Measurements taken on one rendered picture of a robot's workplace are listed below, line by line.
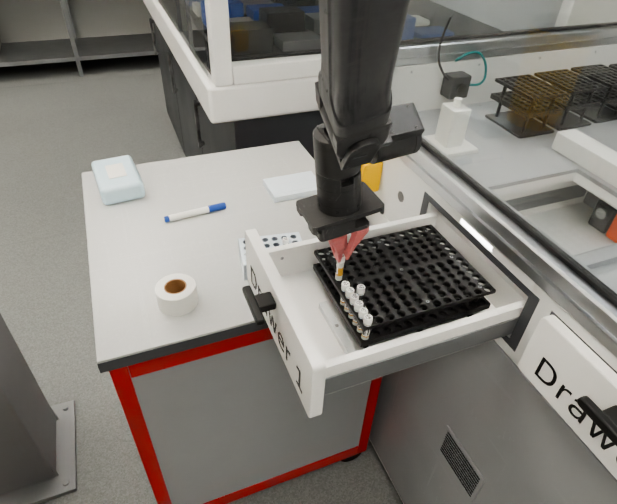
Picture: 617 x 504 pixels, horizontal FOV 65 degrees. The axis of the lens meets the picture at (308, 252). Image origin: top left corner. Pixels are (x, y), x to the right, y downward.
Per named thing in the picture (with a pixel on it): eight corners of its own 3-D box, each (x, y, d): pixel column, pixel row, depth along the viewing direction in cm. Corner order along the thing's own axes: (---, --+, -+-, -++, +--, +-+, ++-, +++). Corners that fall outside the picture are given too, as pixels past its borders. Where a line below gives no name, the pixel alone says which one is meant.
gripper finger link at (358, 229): (370, 267, 68) (371, 214, 62) (323, 283, 67) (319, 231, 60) (349, 238, 73) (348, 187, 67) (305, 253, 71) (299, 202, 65)
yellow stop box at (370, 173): (358, 195, 102) (361, 165, 97) (343, 179, 107) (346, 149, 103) (379, 191, 104) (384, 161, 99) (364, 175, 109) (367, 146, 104)
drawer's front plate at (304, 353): (309, 420, 63) (313, 369, 56) (247, 279, 84) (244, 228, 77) (322, 416, 64) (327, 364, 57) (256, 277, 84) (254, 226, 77)
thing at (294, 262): (318, 399, 64) (320, 371, 60) (259, 276, 82) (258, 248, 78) (550, 322, 77) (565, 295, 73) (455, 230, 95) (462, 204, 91)
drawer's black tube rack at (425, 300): (358, 358, 69) (363, 328, 65) (312, 279, 82) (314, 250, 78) (484, 319, 76) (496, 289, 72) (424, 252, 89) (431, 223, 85)
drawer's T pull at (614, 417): (626, 459, 52) (632, 452, 52) (574, 402, 58) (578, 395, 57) (650, 448, 54) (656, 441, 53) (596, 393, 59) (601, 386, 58)
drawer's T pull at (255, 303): (257, 328, 65) (256, 321, 64) (241, 291, 70) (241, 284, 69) (282, 321, 66) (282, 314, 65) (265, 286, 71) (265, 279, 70)
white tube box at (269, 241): (244, 280, 92) (243, 265, 90) (238, 253, 98) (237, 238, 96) (307, 272, 95) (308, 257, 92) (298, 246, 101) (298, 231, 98)
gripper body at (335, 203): (385, 217, 63) (387, 169, 58) (314, 240, 61) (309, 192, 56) (363, 191, 68) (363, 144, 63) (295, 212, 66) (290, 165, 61)
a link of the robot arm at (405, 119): (324, 73, 49) (353, 149, 48) (425, 51, 52) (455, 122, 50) (307, 129, 61) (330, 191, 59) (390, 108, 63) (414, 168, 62)
